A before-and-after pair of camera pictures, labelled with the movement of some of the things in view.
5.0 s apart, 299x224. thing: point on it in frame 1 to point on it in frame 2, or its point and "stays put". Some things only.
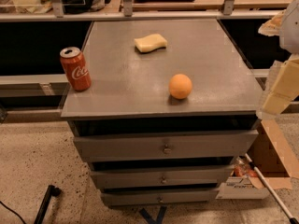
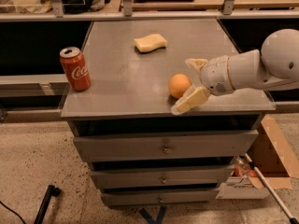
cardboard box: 276,159 stays put
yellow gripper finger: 285,88 to 193,98
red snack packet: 243,168 stays put
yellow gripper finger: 272,27 to 197,63
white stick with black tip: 291,218 stays put
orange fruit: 180,86 stays put
